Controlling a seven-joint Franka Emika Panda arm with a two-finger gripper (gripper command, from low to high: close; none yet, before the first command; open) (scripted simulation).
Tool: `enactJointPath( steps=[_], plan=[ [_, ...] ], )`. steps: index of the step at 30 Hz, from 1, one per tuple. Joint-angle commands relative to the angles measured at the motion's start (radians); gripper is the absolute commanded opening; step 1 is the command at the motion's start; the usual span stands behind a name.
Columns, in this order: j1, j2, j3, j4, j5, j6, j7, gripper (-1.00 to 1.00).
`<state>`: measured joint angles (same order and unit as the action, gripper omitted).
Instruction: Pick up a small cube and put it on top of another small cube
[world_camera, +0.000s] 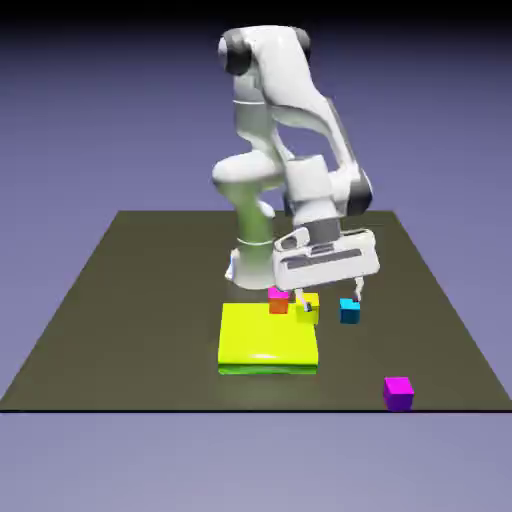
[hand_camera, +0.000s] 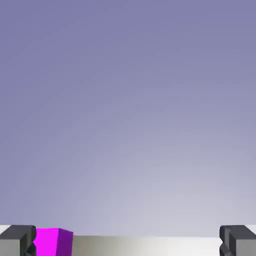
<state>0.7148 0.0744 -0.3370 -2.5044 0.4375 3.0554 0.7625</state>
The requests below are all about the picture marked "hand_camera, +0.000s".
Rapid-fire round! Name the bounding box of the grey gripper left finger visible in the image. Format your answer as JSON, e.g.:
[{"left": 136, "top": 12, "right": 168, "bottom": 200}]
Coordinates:
[{"left": 0, "top": 224, "right": 38, "bottom": 256}]

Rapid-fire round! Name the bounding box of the large magenta box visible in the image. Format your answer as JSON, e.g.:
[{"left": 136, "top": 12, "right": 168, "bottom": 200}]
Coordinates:
[{"left": 32, "top": 227, "right": 74, "bottom": 256}]

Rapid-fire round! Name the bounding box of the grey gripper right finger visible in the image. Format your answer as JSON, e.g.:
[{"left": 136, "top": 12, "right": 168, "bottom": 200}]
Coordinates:
[{"left": 219, "top": 224, "right": 256, "bottom": 256}]

